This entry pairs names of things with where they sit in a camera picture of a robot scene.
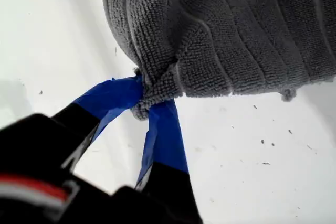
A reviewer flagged grey striped square towel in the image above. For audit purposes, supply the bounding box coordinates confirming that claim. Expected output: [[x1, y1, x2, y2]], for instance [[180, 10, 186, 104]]
[[96, 0, 336, 122]]

